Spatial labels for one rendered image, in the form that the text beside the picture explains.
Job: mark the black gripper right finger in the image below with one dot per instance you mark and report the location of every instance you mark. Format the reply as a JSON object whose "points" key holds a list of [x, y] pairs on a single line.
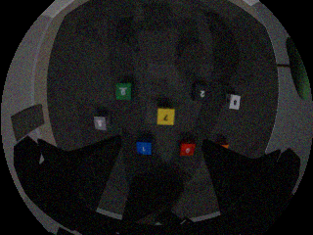
{"points": [[232, 173]]}

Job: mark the yellow block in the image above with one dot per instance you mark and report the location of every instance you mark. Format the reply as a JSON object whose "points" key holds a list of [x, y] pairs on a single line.
{"points": [[164, 115]]}

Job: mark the blue block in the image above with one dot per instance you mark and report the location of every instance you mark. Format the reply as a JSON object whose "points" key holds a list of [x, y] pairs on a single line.
{"points": [[144, 145]]}

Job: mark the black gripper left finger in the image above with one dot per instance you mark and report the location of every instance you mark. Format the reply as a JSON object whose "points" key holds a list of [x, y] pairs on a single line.
{"points": [[87, 169]]}

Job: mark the orange block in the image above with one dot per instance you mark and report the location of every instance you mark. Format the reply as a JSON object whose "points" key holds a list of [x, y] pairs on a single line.
{"points": [[223, 143]]}

